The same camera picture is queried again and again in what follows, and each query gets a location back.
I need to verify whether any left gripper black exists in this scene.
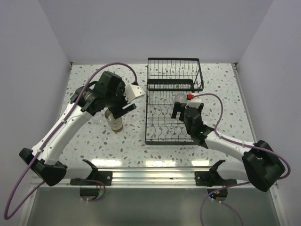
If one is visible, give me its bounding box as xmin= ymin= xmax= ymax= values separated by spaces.
xmin=106 ymin=81 xmax=136 ymax=119

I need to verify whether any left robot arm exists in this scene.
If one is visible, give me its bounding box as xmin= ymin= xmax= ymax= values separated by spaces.
xmin=19 ymin=71 xmax=145 ymax=186

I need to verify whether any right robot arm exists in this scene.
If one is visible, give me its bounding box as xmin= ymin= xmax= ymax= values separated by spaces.
xmin=171 ymin=102 xmax=285 ymax=192

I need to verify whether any clear glass back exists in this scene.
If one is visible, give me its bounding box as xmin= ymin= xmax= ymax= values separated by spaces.
xmin=174 ymin=93 xmax=187 ymax=104

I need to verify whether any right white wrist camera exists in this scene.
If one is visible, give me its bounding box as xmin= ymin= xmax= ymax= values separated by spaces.
xmin=185 ymin=93 xmax=202 ymax=109

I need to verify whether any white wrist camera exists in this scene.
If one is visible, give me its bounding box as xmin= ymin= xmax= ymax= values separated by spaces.
xmin=185 ymin=93 xmax=202 ymax=109
xmin=124 ymin=84 xmax=145 ymax=103

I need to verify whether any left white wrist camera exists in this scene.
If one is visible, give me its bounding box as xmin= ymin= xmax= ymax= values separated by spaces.
xmin=124 ymin=84 xmax=145 ymax=103

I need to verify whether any black wire dish rack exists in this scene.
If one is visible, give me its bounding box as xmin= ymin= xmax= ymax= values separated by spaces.
xmin=145 ymin=57 xmax=204 ymax=145

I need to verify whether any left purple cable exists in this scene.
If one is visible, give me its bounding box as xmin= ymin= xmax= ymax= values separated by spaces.
xmin=5 ymin=62 xmax=139 ymax=219

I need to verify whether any aluminium mounting rail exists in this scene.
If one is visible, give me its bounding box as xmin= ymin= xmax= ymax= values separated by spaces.
xmin=54 ymin=162 xmax=249 ymax=187

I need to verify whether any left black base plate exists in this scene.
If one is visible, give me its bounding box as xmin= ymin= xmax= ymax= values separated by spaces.
xmin=70 ymin=171 xmax=113 ymax=186

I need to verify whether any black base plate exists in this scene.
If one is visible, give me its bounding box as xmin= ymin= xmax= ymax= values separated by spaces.
xmin=194 ymin=171 xmax=237 ymax=187
xmin=70 ymin=171 xmax=113 ymax=186

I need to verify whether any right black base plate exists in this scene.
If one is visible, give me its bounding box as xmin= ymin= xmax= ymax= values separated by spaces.
xmin=194 ymin=171 xmax=237 ymax=187

